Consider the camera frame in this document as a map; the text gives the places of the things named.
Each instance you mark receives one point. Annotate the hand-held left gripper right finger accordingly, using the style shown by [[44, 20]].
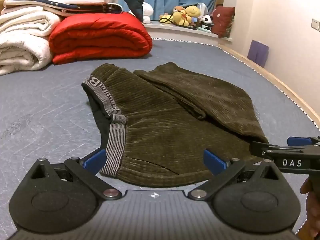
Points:
[[214, 162]]

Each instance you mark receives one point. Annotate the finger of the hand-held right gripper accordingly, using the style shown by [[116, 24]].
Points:
[[262, 148], [298, 141]]

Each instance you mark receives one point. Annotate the white fleece blanket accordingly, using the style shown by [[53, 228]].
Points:
[[22, 40]]

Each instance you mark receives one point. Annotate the red cushion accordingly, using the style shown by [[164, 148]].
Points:
[[223, 21]]

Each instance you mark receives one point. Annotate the panda plush toy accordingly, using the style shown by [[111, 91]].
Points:
[[207, 20]]

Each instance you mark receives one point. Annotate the white window sill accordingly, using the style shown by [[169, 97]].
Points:
[[185, 31]]

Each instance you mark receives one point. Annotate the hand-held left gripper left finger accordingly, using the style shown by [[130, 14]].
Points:
[[95, 160]]

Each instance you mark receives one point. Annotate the red folded comforter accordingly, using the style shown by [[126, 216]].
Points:
[[100, 37]]

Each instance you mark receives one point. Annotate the yellow plush toy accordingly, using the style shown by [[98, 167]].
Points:
[[186, 13]]

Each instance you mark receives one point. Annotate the purple folded mat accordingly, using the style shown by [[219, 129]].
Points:
[[258, 53]]

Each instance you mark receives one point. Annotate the white wall socket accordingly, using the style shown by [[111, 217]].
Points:
[[315, 24]]

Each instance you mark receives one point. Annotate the wooden bed frame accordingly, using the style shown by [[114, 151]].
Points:
[[275, 80]]

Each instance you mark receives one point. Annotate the person's right hand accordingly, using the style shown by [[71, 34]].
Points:
[[312, 200]]

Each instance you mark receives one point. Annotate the navy star-print folded blanket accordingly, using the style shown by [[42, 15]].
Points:
[[65, 7]]

